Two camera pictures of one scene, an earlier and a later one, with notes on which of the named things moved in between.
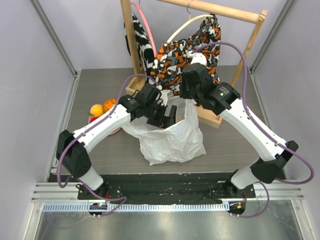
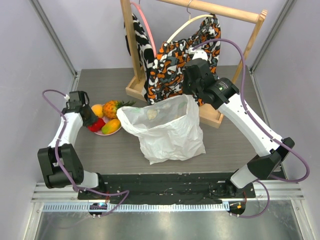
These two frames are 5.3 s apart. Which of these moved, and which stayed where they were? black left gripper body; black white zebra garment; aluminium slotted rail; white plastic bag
Moved: black left gripper body
Stayed: aluminium slotted rail; black white zebra garment; white plastic bag
